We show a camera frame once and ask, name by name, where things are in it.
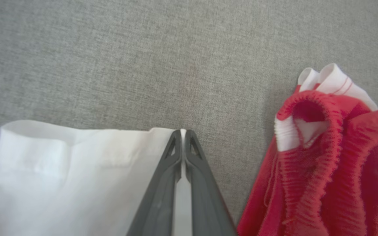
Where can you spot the red shorts with elastic waistband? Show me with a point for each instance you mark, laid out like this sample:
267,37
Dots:
323,180

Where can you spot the grey textured fabric cloth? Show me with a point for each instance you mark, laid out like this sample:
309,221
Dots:
143,65

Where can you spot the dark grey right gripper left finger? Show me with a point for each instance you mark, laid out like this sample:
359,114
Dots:
161,196

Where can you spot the red jersey with white trim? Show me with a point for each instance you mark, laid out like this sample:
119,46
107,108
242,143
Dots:
71,183

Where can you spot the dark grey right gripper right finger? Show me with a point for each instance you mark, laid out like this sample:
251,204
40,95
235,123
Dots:
205,203

